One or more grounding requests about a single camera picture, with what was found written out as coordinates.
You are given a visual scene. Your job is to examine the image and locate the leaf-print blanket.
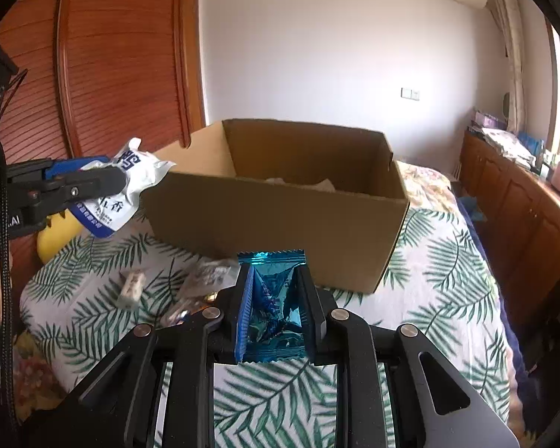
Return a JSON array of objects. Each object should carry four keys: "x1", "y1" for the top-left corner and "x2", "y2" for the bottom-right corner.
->
[{"x1": 19, "y1": 159, "x2": 511, "y2": 448}]

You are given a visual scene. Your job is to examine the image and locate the blue foil snack packet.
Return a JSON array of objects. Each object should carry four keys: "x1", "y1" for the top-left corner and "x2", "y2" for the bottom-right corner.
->
[{"x1": 237, "y1": 249, "x2": 309, "y2": 365}]

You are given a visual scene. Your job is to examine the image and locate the white blue-print snack packet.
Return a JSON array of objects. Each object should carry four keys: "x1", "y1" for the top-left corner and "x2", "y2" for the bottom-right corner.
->
[{"x1": 72, "y1": 137, "x2": 177, "y2": 239}]

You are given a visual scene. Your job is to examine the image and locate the yellow plush toy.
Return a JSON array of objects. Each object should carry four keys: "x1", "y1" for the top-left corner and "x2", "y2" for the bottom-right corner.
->
[{"x1": 36, "y1": 210, "x2": 87, "y2": 264}]

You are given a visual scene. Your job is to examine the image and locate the clear crumpled snack packet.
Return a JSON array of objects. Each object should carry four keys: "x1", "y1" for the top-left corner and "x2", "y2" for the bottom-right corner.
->
[{"x1": 175, "y1": 259, "x2": 241, "y2": 299}]

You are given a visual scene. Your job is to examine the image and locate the pink box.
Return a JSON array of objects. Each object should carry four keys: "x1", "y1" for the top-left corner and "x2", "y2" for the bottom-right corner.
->
[{"x1": 471, "y1": 111, "x2": 507, "y2": 130}]

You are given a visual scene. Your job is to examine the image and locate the floral bedsheet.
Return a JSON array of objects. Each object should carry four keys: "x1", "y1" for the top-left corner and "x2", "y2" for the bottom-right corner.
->
[{"x1": 9, "y1": 161, "x2": 463, "y2": 425}]

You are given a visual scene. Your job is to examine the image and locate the dark blue bed base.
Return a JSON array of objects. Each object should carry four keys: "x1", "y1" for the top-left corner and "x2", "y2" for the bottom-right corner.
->
[{"x1": 448, "y1": 182, "x2": 528, "y2": 383}]

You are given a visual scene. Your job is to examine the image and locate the stack of papers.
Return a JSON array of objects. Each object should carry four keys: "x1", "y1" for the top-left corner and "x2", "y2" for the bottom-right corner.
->
[{"x1": 483, "y1": 128, "x2": 533, "y2": 169}]

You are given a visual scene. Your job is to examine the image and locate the wooden sideboard cabinet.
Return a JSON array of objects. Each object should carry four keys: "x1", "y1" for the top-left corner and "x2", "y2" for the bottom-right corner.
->
[{"x1": 457, "y1": 131, "x2": 560, "y2": 365}]

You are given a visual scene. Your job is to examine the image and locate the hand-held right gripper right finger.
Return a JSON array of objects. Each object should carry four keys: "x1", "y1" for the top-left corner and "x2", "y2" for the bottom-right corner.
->
[{"x1": 294, "y1": 265, "x2": 519, "y2": 448}]

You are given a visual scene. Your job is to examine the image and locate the brown cardboard box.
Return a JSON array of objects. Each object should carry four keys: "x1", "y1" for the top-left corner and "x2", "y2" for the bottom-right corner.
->
[{"x1": 140, "y1": 119, "x2": 411, "y2": 295}]

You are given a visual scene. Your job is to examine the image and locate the pale patterned curtain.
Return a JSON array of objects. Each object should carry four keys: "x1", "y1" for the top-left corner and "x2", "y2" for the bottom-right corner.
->
[{"x1": 488, "y1": 0, "x2": 530, "y2": 131}]

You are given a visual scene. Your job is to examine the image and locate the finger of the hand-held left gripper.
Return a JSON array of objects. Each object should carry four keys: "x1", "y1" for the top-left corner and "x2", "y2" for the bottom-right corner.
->
[
  {"x1": 14, "y1": 168, "x2": 127, "y2": 219},
  {"x1": 7, "y1": 156, "x2": 117, "y2": 183}
]

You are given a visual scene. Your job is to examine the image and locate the pale crumpled packet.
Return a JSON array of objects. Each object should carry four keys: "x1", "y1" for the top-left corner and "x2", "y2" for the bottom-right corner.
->
[{"x1": 308, "y1": 177, "x2": 341, "y2": 193}]

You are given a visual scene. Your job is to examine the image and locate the small clear snack packet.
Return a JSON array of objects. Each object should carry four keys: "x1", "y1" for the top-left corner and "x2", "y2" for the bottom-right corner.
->
[{"x1": 119, "y1": 268, "x2": 146, "y2": 306}]

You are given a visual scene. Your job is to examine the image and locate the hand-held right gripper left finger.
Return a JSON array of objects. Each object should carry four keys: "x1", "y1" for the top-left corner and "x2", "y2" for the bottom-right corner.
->
[{"x1": 63, "y1": 265, "x2": 257, "y2": 448}]

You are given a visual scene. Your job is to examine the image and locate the blue box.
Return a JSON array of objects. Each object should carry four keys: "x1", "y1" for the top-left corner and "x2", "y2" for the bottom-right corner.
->
[{"x1": 518, "y1": 131, "x2": 542, "y2": 157}]

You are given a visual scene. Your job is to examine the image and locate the wooden slatted wardrobe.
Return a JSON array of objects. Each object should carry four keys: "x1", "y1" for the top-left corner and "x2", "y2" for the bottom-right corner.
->
[{"x1": 0, "y1": 0, "x2": 208, "y2": 271}]

